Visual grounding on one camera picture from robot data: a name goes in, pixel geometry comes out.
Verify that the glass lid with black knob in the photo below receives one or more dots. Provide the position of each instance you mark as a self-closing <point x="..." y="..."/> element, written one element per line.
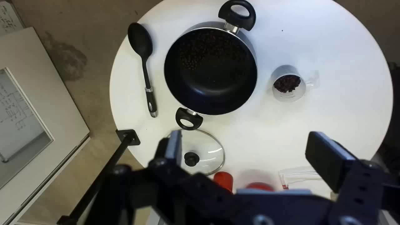
<point x="207" y="151"/>

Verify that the white cabinet with grey panel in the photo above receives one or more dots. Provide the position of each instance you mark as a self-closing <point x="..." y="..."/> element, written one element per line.
<point x="62" y="126"/>

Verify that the clear plastic measuring jug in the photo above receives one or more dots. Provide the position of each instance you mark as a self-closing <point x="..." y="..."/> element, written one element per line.
<point x="280" y="73"/>

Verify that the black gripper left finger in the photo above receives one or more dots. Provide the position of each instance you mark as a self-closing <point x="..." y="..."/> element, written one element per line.
<point x="171" y="146"/>

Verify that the black plastic ladle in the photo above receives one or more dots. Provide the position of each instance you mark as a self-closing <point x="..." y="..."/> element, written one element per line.
<point x="138" y="39"/>

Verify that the black table leg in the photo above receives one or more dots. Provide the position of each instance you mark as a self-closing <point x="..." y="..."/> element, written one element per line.
<point x="125" y="139"/>

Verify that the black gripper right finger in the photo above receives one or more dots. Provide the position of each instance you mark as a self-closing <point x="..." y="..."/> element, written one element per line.
<point x="328" y="158"/>

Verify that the red bowl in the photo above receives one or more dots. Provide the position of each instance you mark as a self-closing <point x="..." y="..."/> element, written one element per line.
<point x="260" y="184"/>

